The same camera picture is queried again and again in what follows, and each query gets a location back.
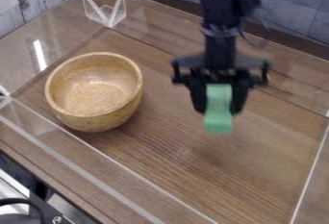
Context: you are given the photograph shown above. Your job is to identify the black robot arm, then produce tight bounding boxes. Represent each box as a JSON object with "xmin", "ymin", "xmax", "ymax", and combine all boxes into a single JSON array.
[{"xmin": 172, "ymin": 0, "xmax": 272, "ymax": 115}]

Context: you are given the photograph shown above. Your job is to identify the clear acrylic corner bracket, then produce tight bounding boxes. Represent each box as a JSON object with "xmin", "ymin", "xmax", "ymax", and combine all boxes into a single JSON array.
[{"xmin": 82, "ymin": 0, "xmax": 128, "ymax": 28}]

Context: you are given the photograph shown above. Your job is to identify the black cable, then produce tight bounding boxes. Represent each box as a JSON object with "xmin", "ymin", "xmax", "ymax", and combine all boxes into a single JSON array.
[{"xmin": 0, "ymin": 197, "xmax": 37, "ymax": 217}]

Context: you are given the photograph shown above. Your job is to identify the clear acrylic tray walls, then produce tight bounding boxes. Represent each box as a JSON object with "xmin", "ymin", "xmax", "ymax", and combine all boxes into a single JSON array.
[{"xmin": 0, "ymin": 0, "xmax": 329, "ymax": 224}]

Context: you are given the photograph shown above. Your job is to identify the green rectangular block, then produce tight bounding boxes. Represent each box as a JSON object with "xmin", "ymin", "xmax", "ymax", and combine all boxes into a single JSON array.
[{"xmin": 205, "ymin": 84, "xmax": 233, "ymax": 134}]

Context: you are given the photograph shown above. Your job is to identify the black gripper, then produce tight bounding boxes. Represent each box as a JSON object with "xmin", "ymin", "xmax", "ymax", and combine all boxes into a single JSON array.
[{"xmin": 172, "ymin": 54, "xmax": 272, "ymax": 115}]

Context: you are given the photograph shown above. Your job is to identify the black table clamp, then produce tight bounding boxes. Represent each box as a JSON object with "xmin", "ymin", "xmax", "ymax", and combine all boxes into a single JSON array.
[{"xmin": 0, "ymin": 152, "xmax": 77, "ymax": 224}]

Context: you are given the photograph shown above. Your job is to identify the wooden bowl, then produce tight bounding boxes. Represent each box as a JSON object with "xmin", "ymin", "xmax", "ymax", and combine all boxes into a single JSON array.
[{"xmin": 46, "ymin": 52, "xmax": 144, "ymax": 132}]

